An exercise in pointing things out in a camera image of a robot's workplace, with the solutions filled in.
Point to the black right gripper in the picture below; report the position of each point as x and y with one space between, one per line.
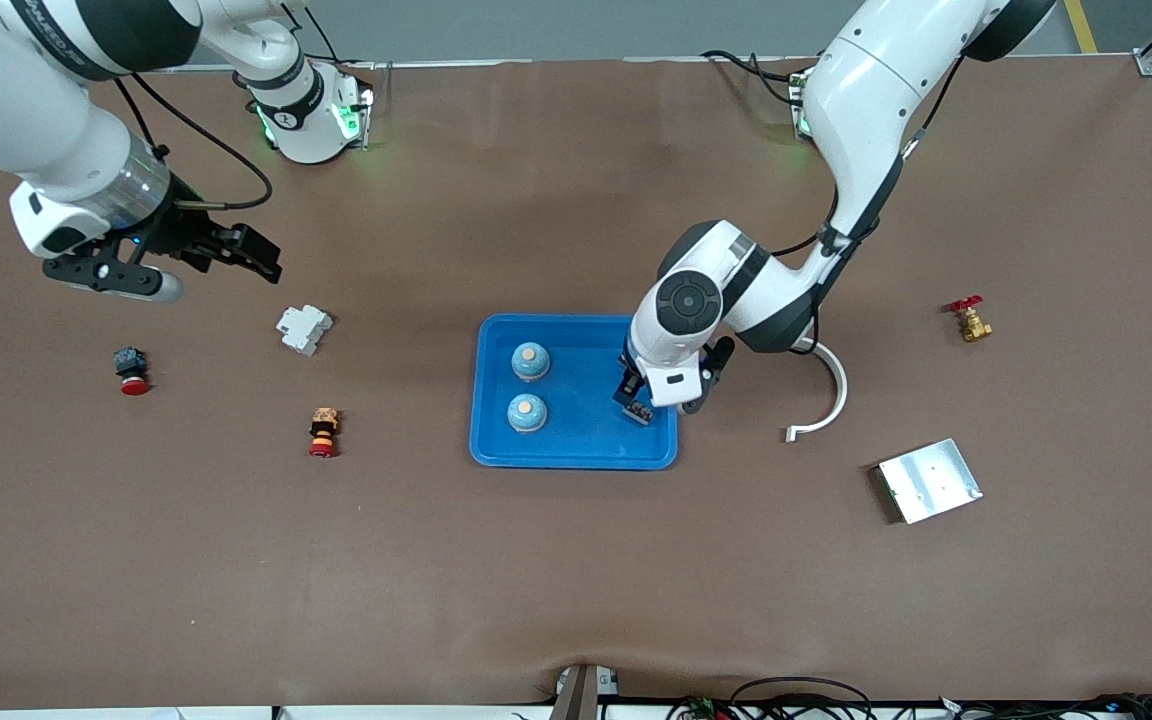
182 231

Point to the white circuit breaker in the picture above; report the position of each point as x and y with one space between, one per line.
304 328

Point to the blue desk bell cream button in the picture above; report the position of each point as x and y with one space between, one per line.
530 362
526 413

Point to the green lit base connector panel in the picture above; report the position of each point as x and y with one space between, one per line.
796 95
351 118

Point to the white curved plastic bracket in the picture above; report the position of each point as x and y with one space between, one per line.
841 395

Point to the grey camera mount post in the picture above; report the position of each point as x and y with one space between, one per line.
576 695

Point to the emergency stop button orange body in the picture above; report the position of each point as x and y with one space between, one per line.
324 430

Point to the silver metal plate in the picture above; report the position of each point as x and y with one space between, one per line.
931 480

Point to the red pushbutton black body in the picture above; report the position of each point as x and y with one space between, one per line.
131 365

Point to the blue plastic tray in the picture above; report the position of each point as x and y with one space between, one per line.
576 440

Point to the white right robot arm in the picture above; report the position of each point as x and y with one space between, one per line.
36 120

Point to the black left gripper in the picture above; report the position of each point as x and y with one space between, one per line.
630 387

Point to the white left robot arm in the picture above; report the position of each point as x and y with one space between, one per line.
866 100

